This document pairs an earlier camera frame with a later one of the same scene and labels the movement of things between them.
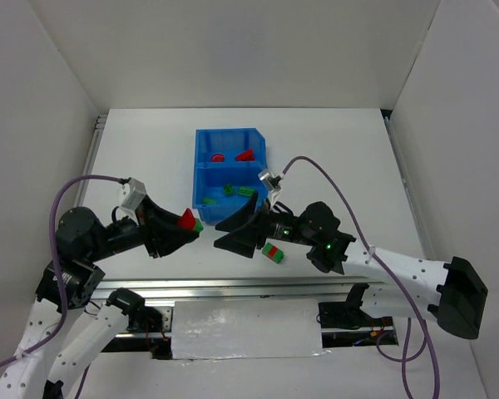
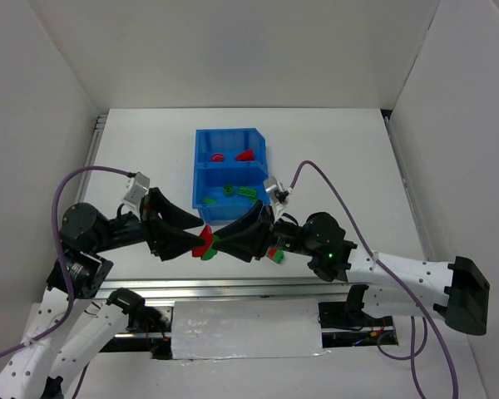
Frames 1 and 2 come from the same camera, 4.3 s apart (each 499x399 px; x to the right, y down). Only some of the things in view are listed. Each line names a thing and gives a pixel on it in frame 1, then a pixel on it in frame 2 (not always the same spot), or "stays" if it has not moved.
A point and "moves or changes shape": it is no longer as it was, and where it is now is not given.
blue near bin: (220, 189) stays
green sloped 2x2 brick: (228, 189) stays
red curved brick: (187, 220) moves or changes shape
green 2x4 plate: (246, 190) stays
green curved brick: (198, 225) moves or changes shape
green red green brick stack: (273, 253) stays
